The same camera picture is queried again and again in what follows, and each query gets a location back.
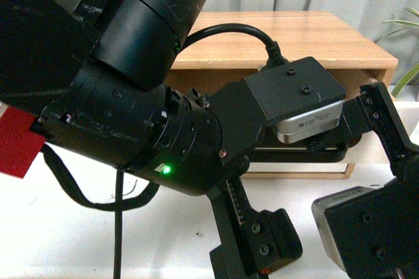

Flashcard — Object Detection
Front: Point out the right green leafy plant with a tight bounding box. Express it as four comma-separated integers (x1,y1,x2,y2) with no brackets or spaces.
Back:
374,6,418,98

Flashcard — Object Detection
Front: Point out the red tag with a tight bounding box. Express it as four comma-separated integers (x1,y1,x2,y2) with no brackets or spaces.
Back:
1,103,45,179

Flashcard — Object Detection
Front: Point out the black hanging cable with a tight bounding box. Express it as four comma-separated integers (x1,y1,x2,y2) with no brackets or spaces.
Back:
42,145,161,279

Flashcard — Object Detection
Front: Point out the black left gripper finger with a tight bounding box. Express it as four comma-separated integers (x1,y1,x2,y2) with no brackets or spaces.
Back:
206,176,302,278

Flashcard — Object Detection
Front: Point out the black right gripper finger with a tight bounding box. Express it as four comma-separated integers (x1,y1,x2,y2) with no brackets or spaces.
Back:
340,82,418,181

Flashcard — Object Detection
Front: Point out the white drawer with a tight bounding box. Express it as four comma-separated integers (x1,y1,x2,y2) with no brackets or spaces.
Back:
248,162,348,173
340,70,378,100

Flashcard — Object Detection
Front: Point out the wrist camera black silver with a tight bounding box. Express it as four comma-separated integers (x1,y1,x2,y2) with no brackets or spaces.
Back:
245,57,346,143

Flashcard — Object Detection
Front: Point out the black camera cable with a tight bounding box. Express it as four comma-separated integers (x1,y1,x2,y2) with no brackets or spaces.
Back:
177,23,289,67

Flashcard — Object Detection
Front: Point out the thin wire scrap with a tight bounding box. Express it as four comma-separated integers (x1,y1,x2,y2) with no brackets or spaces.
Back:
109,179,138,200

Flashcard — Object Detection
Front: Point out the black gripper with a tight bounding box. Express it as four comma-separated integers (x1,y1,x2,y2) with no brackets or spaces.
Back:
209,82,349,169

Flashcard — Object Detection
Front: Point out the wooden drawer cabinet frame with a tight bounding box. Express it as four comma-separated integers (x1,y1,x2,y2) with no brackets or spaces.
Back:
166,11,397,179

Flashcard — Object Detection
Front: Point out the black drawer handle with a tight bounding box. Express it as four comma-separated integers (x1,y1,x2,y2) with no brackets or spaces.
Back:
248,133,361,163

